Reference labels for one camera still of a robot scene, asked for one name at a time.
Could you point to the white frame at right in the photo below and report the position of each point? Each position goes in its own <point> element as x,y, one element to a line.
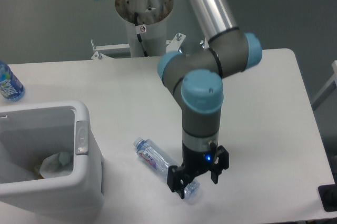
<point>326,90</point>

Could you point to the white metal base bracket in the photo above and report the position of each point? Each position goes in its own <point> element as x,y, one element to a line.
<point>119,51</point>

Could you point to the blue labelled water bottle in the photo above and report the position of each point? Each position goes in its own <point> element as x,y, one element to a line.
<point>11,87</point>

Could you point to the white plastic trash can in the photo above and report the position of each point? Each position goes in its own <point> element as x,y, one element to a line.
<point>32,132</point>

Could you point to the black clamp at table edge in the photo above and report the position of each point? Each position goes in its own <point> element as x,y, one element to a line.
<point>328,197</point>

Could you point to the clear crushed plastic bottle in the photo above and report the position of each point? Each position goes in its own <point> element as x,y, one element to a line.
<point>159,162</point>

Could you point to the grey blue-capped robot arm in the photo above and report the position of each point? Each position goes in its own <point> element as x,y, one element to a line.
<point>194,81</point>

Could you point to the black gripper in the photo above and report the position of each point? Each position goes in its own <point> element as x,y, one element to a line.
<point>180,179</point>

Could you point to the white plastic wrapper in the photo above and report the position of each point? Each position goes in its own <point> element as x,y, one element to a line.
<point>57,165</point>

